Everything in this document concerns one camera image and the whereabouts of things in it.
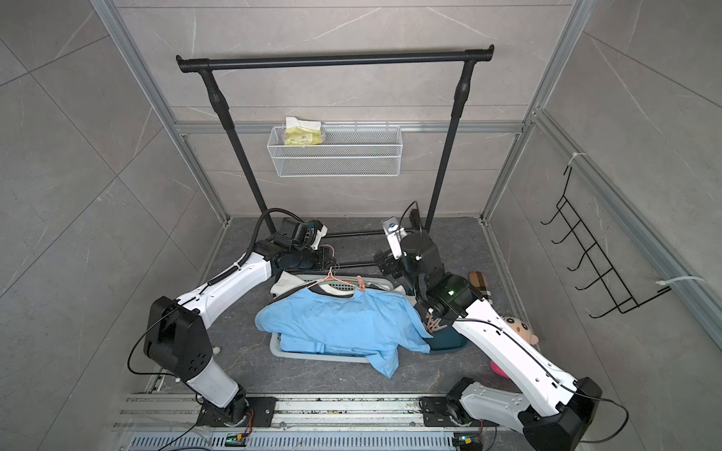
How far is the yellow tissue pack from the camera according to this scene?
0.85 metres

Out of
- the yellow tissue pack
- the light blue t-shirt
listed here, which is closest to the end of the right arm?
the light blue t-shirt

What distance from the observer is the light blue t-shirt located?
0.77m

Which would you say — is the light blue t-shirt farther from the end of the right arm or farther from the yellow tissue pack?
the yellow tissue pack
